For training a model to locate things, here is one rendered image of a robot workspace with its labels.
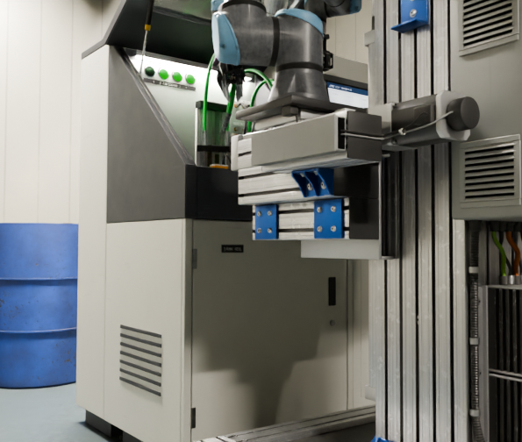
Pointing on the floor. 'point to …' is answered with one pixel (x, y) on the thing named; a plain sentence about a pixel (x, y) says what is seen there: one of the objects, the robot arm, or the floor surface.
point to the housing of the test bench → (93, 237)
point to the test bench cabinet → (158, 330)
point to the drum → (30, 304)
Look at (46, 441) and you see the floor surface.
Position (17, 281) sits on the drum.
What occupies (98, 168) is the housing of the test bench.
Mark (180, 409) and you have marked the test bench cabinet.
